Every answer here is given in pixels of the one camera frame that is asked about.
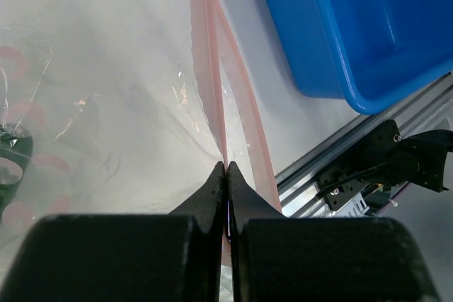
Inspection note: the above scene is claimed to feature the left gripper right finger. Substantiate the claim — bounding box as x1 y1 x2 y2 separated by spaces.
226 163 440 301

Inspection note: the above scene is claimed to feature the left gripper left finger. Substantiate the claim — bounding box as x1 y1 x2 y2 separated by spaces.
1 163 226 301

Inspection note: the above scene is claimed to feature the clear zip top bag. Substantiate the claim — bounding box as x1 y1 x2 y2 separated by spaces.
1 0 281 301

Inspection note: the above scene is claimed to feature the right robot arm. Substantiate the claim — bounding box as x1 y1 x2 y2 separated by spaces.
367 129 452 192

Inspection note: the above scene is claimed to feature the blue plastic tray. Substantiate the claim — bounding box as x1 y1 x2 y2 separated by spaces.
266 0 452 115

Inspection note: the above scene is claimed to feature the aluminium mounting rail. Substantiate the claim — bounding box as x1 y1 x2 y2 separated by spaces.
277 74 452 218

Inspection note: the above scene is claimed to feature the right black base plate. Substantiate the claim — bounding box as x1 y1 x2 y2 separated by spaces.
316 120 401 211

